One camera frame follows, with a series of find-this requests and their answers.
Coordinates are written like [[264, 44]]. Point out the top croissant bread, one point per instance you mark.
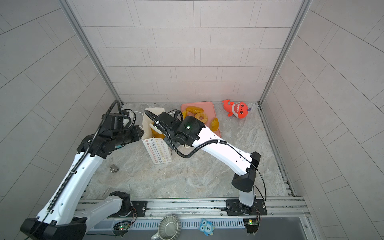
[[194, 110]]

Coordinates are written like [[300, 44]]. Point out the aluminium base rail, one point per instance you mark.
[[208, 208]]

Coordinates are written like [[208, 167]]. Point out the right circuit board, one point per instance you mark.
[[251, 225]]

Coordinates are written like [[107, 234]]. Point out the pink plastic tray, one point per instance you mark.
[[210, 114]]

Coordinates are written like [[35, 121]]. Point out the left circuit board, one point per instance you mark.
[[122, 226]]

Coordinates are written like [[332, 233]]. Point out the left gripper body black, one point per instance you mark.
[[127, 136]]

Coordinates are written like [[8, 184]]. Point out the ring donut bread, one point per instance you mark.
[[203, 117]]

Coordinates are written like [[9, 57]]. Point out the metal fluted tart mould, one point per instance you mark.
[[169, 228]]

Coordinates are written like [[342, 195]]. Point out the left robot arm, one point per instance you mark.
[[58, 220]]

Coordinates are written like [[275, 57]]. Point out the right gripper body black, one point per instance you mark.
[[175, 139]]

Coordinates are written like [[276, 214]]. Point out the red shark plush toy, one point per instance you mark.
[[239, 110]]

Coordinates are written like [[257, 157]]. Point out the blue owl figure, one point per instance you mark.
[[206, 227]]

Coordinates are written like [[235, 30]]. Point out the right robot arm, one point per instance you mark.
[[244, 165]]

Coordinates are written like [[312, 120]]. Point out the white printed paper bag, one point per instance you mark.
[[158, 150]]

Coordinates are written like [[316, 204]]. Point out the small bread roll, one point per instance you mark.
[[215, 125]]

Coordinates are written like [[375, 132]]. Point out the circuit board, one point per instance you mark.
[[251, 225], [122, 226]]

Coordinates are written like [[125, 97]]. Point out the small metal nut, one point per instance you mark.
[[114, 168]]

